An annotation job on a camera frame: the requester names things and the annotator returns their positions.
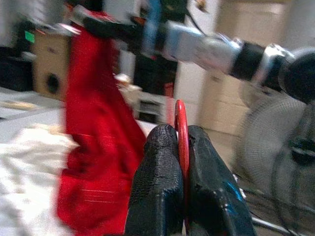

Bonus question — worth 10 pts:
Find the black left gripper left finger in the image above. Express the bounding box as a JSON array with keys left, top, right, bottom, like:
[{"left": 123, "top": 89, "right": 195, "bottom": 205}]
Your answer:
[{"left": 125, "top": 124, "right": 184, "bottom": 236}]

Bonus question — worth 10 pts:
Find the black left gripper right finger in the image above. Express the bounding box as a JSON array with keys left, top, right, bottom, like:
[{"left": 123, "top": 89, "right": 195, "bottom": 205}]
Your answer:
[{"left": 187, "top": 125, "right": 256, "bottom": 236}]

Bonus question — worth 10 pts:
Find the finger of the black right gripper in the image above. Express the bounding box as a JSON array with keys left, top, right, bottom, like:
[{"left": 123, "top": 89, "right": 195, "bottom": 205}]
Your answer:
[
  {"left": 105, "top": 27, "right": 138, "bottom": 47},
  {"left": 83, "top": 16, "right": 135, "bottom": 34}
]

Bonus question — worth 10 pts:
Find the red clothes hanger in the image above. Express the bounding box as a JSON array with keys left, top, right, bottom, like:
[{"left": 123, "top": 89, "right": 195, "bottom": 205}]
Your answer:
[{"left": 173, "top": 99, "right": 190, "bottom": 236}]

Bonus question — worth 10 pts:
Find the red t-shirt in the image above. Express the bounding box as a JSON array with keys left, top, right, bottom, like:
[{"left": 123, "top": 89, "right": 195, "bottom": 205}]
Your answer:
[{"left": 56, "top": 12, "right": 148, "bottom": 236}]

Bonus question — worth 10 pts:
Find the cream knit garment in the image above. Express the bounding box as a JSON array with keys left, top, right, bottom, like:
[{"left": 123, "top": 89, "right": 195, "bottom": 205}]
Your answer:
[{"left": 0, "top": 122, "right": 79, "bottom": 236}]

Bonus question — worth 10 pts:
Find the wooden loudspeaker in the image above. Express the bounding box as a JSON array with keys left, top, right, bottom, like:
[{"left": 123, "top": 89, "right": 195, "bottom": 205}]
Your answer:
[{"left": 33, "top": 33, "right": 72, "bottom": 100}]

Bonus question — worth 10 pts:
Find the white standing fan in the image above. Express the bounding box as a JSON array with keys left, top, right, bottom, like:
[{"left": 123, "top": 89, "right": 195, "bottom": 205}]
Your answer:
[{"left": 233, "top": 97, "right": 315, "bottom": 236}]

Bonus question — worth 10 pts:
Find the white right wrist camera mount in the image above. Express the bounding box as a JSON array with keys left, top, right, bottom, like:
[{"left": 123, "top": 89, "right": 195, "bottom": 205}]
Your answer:
[{"left": 162, "top": 21, "right": 238, "bottom": 73}]

